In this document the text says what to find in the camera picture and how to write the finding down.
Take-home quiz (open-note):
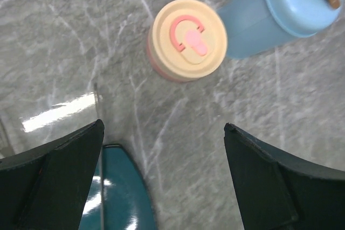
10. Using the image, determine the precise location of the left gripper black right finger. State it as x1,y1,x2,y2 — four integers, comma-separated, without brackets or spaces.
224,123,344,229

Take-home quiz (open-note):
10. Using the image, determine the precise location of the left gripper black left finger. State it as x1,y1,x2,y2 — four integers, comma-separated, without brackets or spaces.
1,120,105,229

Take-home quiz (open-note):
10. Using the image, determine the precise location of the blue tall cup container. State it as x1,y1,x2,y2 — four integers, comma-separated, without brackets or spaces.
217,0,295,59

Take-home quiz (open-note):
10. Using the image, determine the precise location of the beige round lid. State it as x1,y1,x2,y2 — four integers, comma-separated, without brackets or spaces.
148,0,227,81

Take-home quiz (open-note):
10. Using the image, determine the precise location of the blue round lid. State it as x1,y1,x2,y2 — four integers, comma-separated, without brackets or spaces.
266,0,343,38

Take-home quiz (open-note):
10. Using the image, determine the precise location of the teal square plate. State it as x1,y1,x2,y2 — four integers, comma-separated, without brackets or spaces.
79,144,157,229

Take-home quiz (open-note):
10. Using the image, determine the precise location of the pink white bowl container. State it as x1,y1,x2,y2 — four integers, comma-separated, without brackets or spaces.
146,37,193,83

